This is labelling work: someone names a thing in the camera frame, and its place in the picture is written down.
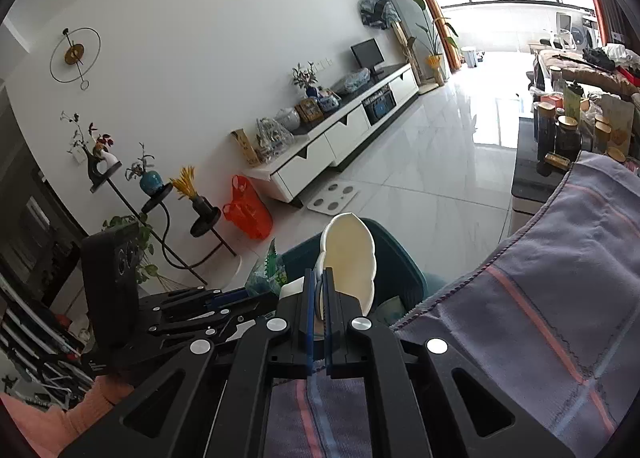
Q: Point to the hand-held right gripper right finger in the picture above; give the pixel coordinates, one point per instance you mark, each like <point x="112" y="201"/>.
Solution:
<point x="328" y="338"/>

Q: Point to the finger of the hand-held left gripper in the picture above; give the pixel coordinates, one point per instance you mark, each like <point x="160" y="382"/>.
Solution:
<point x="220" y="323"/>
<point x="200" y="299"/>

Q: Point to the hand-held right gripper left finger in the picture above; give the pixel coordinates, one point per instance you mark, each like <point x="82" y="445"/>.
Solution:
<point x="311" y="338"/>

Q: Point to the clear green-edged wrapper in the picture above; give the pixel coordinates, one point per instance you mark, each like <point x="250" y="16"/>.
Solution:
<point x="267" y="270"/>

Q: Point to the white foam tray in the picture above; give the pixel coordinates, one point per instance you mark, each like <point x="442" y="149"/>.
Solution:
<point x="347" y="258"/>

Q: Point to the teal trash bin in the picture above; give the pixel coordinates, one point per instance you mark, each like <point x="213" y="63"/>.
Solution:
<point x="395" y="258"/>

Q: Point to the person's left forearm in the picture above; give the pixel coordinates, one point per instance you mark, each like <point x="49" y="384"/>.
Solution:
<point x="55" y="423"/>

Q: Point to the small white trash can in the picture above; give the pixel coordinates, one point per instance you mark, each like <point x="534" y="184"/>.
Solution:
<point x="470" y="57"/>

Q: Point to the green trailing plant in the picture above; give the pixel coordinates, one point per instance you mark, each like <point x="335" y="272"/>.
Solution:
<point x="142" y="248"/>

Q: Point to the black tiered plant stand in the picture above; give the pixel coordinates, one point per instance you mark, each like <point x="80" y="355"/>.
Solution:
<point x="165" y="238"/>

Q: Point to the black vase with yellow wheat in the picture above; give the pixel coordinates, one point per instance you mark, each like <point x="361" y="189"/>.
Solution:
<point x="197" y="200"/>

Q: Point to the orange plastic bag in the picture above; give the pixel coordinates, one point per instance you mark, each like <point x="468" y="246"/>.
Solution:
<point x="247" y="210"/>

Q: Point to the teal vase with branches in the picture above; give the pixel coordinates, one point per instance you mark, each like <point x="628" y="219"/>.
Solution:
<point x="150" y="180"/>

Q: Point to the white bathroom scale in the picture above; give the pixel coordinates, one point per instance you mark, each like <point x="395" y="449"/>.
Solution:
<point x="332" y="198"/>

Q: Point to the vase with red flowers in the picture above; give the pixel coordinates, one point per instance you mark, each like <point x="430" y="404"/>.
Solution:
<point x="97" y="147"/>

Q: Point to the tan patterned box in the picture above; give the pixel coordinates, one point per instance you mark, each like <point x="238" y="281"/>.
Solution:
<point x="246" y="147"/>

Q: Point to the wrapped ship model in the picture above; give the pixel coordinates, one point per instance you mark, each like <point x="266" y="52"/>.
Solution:
<point x="272" y="140"/>

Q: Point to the white TV cabinet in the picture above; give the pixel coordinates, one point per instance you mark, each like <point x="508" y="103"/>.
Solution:
<point x="340" y="137"/>

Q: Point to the blue and white porcelain jar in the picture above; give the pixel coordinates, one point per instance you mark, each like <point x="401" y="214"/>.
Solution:
<point x="329" y="101"/>

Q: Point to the blue vase with branches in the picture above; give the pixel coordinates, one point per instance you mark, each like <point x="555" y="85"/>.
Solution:
<point x="306" y="80"/>

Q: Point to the clear plastic bag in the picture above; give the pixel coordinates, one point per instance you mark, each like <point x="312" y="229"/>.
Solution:
<point x="350" y="82"/>

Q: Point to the dark coffee table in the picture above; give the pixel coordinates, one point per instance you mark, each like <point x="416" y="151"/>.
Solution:
<point x="530" y="177"/>

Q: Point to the black monitor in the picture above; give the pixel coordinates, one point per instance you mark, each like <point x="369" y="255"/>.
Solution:
<point x="367" y="53"/>

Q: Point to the dark jars with wooden lids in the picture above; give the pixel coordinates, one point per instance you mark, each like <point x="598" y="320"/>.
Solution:
<point x="565" y="135"/>

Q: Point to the tall leafy plant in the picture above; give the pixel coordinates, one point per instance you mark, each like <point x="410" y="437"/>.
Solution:
<point x="432" y="32"/>

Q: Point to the covered standing fan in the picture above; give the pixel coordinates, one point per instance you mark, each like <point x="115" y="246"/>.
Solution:
<point x="377" y="12"/>

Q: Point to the white floor air conditioner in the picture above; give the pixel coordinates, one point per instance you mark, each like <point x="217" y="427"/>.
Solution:
<point x="400" y="2"/>

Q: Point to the green tall packet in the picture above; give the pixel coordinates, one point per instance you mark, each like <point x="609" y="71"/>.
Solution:
<point x="573" y="97"/>

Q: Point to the brown paper bag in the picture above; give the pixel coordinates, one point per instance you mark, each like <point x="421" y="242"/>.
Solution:
<point x="617" y="120"/>

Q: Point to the white office chair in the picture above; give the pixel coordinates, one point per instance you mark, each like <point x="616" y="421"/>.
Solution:
<point x="562" y="30"/>

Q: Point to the black clothes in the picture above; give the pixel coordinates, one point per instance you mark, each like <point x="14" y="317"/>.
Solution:
<point x="597" y="57"/>

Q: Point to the washing machine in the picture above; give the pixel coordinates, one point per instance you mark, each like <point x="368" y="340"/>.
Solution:
<point x="586" y="32"/>

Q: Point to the white clothes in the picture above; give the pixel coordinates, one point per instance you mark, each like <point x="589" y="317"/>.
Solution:
<point x="622" y="55"/>

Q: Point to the gold picture frame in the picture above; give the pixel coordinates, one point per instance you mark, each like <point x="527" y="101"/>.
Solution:
<point x="310" y="110"/>

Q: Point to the round wall clock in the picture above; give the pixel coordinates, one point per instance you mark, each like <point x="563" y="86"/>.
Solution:
<point x="74" y="53"/>

